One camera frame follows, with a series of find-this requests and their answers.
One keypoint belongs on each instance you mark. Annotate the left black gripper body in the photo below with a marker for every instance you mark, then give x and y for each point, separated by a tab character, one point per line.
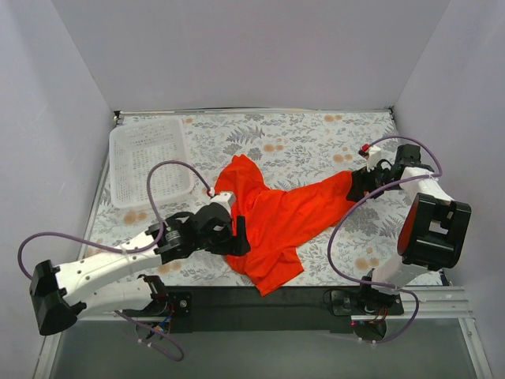
240	235

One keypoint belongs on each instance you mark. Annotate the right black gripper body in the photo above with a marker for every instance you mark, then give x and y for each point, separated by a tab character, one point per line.
363	183

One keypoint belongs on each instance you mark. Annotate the orange t shirt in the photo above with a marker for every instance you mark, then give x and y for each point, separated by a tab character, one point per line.
278	222

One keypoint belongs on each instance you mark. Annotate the white plastic laundry basket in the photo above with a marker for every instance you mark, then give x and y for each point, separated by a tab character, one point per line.
135	149

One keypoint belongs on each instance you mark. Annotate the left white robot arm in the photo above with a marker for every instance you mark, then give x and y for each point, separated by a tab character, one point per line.
61	295

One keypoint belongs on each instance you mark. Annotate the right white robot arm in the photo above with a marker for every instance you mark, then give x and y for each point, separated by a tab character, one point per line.
431	237

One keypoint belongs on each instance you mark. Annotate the floral patterned table mat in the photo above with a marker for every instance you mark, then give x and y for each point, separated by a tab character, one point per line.
291	150

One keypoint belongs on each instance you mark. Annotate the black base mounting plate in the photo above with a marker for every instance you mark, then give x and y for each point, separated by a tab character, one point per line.
243	309

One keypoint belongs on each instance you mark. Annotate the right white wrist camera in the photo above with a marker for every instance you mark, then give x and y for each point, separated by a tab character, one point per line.
372	155

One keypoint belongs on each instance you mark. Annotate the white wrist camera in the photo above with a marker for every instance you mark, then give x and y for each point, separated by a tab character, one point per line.
224	198
372	155

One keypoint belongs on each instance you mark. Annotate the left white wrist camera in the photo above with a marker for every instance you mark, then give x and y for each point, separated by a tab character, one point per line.
224	198

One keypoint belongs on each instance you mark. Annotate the aluminium frame rail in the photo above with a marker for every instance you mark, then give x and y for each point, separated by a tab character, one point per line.
430	333

